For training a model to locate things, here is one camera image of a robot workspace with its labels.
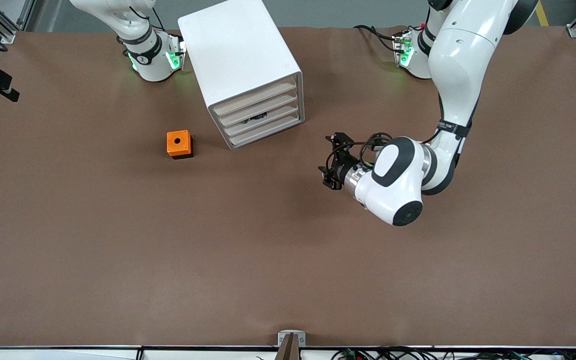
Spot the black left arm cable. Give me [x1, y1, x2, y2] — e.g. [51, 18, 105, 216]
[328, 132, 395, 172]

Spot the white plastic drawer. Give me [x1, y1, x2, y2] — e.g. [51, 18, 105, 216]
[216, 89, 300, 127]
[226, 112, 303, 148]
[212, 76, 300, 118]
[221, 101, 301, 137]

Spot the orange box with black base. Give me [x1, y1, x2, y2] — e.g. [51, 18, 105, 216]
[166, 130, 194, 160]

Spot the black base power cable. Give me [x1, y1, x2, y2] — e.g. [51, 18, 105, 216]
[354, 24, 400, 53]

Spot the grey metal bracket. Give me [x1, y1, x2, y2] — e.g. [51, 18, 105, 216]
[277, 330, 307, 347]

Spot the white drawer cabinet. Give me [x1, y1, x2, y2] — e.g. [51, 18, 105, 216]
[178, 0, 305, 151]

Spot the black cable bundle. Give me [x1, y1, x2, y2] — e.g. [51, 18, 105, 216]
[330, 346, 576, 360]

